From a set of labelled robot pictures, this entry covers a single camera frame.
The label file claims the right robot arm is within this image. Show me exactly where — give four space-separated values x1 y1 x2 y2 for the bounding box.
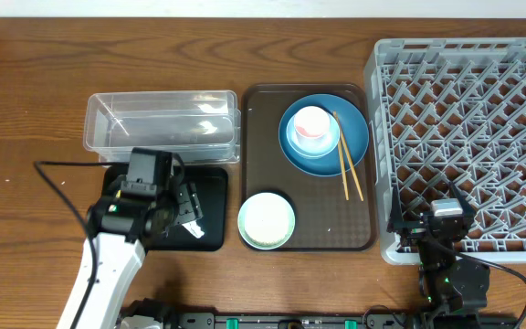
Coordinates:
387 184 490 328

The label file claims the white rice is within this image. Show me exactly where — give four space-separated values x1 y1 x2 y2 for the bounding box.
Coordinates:
244 193 290 246

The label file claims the light blue bowl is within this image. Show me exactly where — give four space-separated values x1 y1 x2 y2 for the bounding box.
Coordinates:
286 115 340 159

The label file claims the wooden chopstick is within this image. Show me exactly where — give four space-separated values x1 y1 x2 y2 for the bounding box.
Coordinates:
332 111 364 201
337 138 349 201

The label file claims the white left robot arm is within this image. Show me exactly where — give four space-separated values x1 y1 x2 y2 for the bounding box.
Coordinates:
58 175 206 328

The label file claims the grey dishwasher rack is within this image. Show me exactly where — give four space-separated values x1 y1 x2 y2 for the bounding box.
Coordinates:
364 37 526 265

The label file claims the brown serving tray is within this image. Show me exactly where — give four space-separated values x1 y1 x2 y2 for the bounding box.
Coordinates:
241 83 378 251

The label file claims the mint green small bowl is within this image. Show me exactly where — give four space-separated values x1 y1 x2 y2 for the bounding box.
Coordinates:
237 193 296 250

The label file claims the black food waste tray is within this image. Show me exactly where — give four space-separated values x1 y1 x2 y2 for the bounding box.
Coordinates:
88 164 227 251

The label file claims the clear plastic waste bin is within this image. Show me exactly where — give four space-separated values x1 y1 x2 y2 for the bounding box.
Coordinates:
83 90 241 165

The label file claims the dark blue plate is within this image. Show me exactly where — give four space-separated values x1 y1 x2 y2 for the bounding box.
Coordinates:
279 94 369 176

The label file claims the white napkin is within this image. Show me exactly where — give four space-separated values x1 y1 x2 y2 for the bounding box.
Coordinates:
183 221 205 239

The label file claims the pink plastic cup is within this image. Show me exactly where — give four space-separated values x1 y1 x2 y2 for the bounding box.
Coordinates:
293 106 331 139

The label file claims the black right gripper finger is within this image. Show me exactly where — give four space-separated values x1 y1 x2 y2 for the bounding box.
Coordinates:
448 182 477 215
386 186 404 231

